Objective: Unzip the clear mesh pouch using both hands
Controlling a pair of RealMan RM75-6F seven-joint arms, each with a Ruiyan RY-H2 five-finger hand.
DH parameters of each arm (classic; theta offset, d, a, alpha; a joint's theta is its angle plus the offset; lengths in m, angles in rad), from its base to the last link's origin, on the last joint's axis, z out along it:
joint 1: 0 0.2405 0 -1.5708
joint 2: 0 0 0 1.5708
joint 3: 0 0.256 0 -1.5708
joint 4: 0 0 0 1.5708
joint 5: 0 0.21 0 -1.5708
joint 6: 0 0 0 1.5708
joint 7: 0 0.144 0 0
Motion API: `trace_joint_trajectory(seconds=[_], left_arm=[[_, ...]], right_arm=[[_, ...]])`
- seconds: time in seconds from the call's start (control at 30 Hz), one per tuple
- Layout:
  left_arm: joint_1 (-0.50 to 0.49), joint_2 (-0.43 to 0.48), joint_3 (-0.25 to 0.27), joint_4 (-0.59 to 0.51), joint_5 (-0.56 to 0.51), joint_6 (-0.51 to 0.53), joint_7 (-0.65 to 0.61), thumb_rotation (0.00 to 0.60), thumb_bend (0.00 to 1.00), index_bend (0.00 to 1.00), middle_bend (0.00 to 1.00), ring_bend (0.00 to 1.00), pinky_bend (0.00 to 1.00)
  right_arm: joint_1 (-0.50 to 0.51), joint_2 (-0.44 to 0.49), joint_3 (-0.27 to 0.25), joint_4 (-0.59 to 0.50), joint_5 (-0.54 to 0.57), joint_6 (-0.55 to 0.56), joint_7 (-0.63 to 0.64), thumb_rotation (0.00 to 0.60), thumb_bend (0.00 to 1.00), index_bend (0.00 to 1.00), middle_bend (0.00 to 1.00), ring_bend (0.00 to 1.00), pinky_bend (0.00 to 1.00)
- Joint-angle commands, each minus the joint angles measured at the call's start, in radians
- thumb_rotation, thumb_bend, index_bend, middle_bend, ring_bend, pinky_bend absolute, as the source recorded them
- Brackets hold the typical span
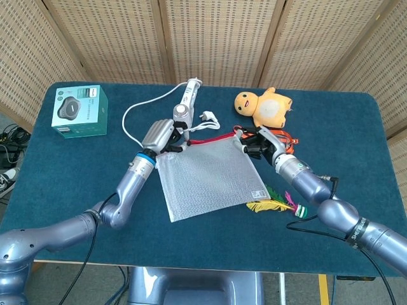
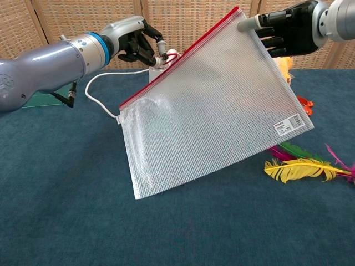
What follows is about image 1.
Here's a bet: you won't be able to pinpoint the black and white sneaker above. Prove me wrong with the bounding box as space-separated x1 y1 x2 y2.
0 167 20 197

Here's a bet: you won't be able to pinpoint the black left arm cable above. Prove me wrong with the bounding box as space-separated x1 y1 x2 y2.
59 192 118 305

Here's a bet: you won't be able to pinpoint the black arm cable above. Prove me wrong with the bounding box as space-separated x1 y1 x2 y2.
59 192 118 305
286 175 398 305

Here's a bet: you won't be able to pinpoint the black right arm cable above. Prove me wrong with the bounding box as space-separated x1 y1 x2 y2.
286 175 398 305

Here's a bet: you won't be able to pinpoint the black floor cables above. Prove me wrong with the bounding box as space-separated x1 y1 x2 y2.
0 123 31 169

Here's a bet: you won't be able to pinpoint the clear mesh zipper pouch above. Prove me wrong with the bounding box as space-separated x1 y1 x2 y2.
155 132 271 223

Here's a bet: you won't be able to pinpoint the black velcro strap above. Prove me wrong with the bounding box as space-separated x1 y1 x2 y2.
343 217 370 248

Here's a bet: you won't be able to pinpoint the blue felt table cover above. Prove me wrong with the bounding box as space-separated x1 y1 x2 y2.
0 81 407 277

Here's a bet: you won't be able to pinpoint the multicolour feather shuttlecock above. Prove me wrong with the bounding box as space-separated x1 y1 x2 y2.
246 186 308 219

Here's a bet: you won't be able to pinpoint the woven folding screen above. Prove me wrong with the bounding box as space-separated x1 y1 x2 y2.
0 0 407 140

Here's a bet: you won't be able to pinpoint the orange lanyard with badge holder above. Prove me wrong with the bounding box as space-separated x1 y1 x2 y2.
233 125 300 153

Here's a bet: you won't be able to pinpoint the teal Philips product box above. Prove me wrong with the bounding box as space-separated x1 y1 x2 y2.
51 84 109 140

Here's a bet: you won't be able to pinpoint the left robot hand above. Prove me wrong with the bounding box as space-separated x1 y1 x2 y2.
141 119 191 158

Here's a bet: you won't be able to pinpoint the yellow plush toy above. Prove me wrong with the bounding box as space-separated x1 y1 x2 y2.
234 87 294 128

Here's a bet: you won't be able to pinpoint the white handheld garment steamer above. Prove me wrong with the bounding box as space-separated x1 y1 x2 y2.
172 78 204 128

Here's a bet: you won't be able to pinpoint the silver robot torso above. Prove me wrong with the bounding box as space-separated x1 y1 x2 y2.
127 266 265 305

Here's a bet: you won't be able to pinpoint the white power cable with plug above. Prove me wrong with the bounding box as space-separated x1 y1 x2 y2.
121 81 221 149

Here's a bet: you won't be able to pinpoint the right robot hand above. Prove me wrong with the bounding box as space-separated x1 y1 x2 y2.
237 126 289 166

